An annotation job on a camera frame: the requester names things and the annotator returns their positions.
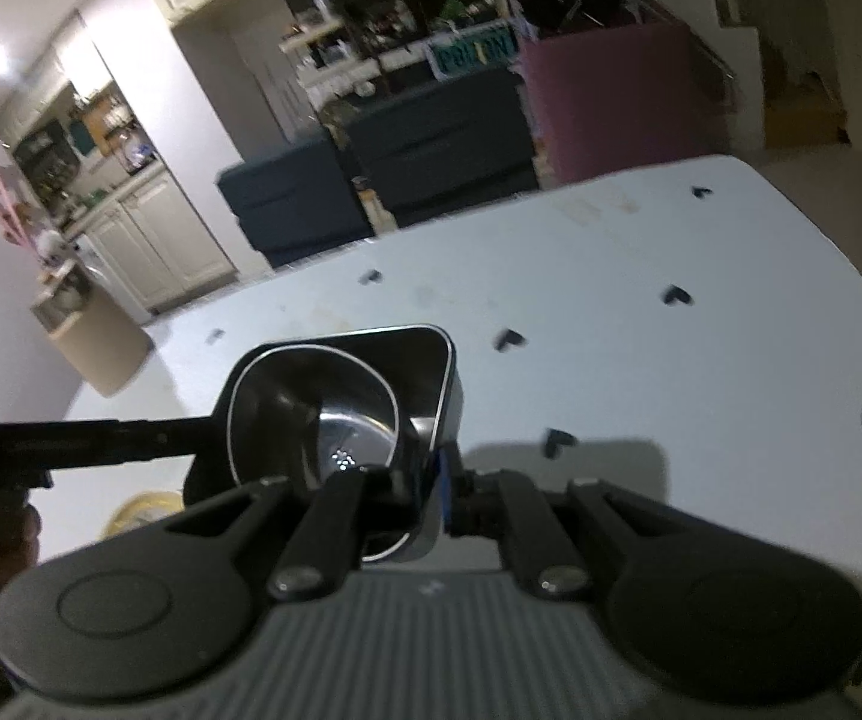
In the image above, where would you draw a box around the cardboard box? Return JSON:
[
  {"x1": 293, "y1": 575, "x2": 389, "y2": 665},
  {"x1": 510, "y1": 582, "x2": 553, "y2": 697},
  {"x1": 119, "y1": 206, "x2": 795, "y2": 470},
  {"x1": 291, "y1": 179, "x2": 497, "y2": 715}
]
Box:
[{"x1": 759, "y1": 52, "x2": 850, "y2": 152}]

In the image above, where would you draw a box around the large square steel container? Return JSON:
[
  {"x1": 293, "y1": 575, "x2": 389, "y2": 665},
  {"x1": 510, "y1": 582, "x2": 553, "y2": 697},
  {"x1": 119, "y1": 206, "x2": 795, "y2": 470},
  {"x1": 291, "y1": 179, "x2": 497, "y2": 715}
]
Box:
[{"x1": 182, "y1": 323, "x2": 467, "y2": 565}]

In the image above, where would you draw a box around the green sign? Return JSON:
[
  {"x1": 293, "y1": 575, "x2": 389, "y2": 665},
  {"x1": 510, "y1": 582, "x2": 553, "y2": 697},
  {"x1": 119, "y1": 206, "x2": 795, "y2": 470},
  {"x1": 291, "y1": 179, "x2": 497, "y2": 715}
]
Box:
[{"x1": 423, "y1": 28, "x2": 520, "y2": 82}]

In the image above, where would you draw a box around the white kitchen cabinet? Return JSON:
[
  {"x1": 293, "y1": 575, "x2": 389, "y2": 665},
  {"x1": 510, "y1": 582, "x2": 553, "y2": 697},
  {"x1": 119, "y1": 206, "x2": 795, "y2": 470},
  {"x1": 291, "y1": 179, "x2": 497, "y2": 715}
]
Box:
[{"x1": 69, "y1": 165, "x2": 241, "y2": 317}]

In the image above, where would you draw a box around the beige cylindrical bin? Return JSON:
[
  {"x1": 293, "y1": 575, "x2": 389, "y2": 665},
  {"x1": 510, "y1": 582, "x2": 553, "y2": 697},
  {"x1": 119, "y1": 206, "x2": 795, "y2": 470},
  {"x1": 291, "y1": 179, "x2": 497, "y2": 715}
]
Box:
[{"x1": 31, "y1": 270, "x2": 155, "y2": 399}]

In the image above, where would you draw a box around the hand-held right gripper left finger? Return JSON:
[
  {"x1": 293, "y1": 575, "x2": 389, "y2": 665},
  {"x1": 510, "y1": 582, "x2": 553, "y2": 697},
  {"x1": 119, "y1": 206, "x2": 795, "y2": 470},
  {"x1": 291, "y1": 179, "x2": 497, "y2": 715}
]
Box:
[{"x1": 164, "y1": 463, "x2": 403, "y2": 602}]

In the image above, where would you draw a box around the round steel bowl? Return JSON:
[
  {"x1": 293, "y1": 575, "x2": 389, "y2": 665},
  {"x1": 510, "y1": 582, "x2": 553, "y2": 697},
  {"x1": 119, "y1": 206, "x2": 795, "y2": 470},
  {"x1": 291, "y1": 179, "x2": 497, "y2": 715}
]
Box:
[{"x1": 224, "y1": 344, "x2": 403, "y2": 497}]

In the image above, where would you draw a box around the pink rack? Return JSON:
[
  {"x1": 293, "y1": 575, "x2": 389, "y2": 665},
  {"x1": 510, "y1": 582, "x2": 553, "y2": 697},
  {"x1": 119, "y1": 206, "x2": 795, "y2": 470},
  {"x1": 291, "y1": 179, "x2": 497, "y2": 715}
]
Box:
[{"x1": 0, "y1": 152, "x2": 51, "y2": 250}]

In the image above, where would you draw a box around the cluttered storage shelf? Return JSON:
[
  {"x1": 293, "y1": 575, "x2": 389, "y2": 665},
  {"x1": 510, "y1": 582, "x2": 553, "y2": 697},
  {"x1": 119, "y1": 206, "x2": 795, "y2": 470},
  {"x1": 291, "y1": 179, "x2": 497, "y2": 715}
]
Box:
[{"x1": 279, "y1": 0, "x2": 511, "y2": 143}]

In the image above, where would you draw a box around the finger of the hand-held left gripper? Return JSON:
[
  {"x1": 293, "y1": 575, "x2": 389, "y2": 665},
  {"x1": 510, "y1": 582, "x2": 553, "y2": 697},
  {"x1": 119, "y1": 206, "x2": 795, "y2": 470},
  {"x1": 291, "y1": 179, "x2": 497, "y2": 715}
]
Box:
[{"x1": 47, "y1": 415, "x2": 216, "y2": 472}]

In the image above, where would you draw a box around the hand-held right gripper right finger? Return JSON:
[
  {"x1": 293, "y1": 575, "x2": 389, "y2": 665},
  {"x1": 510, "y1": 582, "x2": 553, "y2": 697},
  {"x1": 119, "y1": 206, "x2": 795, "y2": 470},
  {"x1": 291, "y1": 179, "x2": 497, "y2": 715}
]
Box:
[{"x1": 435, "y1": 448, "x2": 674, "y2": 599}]

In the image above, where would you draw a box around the scalloped floral ceramic bowl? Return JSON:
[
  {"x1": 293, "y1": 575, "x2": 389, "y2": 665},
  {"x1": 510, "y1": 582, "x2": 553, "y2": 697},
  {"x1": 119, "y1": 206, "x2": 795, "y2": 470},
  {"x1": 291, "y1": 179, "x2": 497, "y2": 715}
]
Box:
[{"x1": 104, "y1": 490, "x2": 186, "y2": 542}]

